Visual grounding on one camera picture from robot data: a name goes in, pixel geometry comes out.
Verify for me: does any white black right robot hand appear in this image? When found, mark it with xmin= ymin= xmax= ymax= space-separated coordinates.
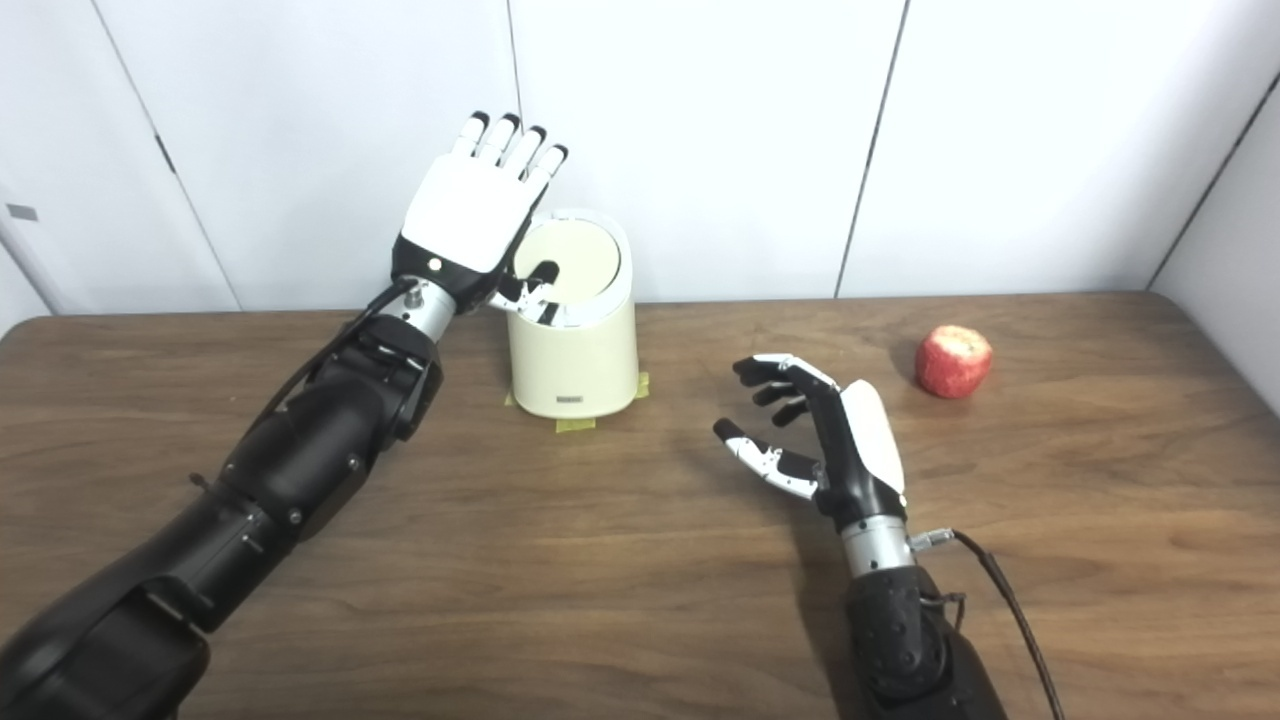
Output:
xmin=713 ymin=354 xmax=908 ymax=529

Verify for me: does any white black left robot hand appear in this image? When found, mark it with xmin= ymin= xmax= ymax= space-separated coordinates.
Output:
xmin=390 ymin=111 xmax=570 ymax=326

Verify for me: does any red apple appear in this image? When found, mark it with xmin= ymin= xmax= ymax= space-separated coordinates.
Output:
xmin=915 ymin=325 xmax=994 ymax=400

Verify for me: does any cream-colored lidded bin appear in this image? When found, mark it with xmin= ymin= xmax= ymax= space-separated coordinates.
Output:
xmin=503 ymin=208 xmax=639 ymax=420

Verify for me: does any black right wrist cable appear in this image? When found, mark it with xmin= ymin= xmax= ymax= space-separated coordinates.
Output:
xmin=910 ymin=528 xmax=1066 ymax=720

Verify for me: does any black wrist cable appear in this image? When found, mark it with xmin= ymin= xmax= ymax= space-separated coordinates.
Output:
xmin=910 ymin=528 xmax=1066 ymax=720
xmin=240 ymin=280 xmax=417 ymax=441

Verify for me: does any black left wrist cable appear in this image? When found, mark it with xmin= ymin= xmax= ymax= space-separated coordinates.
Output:
xmin=240 ymin=280 xmax=417 ymax=441

